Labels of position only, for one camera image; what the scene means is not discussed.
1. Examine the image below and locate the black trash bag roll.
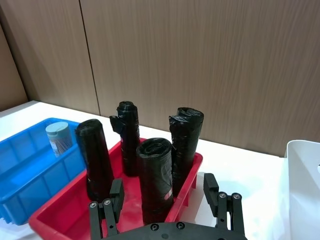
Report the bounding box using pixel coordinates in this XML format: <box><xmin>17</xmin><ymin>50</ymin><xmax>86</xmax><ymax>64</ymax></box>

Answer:
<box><xmin>168</xmin><ymin>107</ymin><xmax>205</xmax><ymax>199</ymax></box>
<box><xmin>109</xmin><ymin>100</ymin><xmax>141</xmax><ymax>178</ymax></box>
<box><xmin>75</xmin><ymin>119</ymin><xmax>116</xmax><ymax>204</ymax></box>
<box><xmin>136</xmin><ymin>137</ymin><xmax>174</xmax><ymax>225</ymax></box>

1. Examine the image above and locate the white plastic container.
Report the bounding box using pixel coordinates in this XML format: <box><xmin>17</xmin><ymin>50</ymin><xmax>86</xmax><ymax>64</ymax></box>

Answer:
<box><xmin>284</xmin><ymin>139</ymin><xmax>320</xmax><ymax>240</ymax></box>

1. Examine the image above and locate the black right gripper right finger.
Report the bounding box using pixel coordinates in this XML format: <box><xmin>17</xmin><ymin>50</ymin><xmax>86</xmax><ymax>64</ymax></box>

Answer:
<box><xmin>203</xmin><ymin>172</ymin><xmax>246</xmax><ymax>237</ymax></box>

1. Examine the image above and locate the grey-blue capped bottle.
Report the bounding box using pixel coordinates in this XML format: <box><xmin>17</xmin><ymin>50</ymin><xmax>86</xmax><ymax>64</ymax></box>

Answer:
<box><xmin>45</xmin><ymin>121</ymin><xmax>74</xmax><ymax>158</ymax></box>

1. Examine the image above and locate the red plastic bin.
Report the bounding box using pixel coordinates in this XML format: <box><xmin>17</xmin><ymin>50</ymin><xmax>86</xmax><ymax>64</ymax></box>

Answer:
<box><xmin>28</xmin><ymin>137</ymin><xmax>204</xmax><ymax>240</ymax></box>

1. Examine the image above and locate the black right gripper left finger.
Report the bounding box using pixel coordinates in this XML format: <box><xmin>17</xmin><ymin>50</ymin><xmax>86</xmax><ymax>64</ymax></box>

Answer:
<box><xmin>89</xmin><ymin>178</ymin><xmax>126</xmax><ymax>240</ymax></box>

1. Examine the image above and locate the blue plastic bin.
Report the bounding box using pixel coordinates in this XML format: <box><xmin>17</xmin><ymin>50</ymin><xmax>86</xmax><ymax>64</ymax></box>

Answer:
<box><xmin>0</xmin><ymin>117</ymin><xmax>87</xmax><ymax>226</ymax></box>

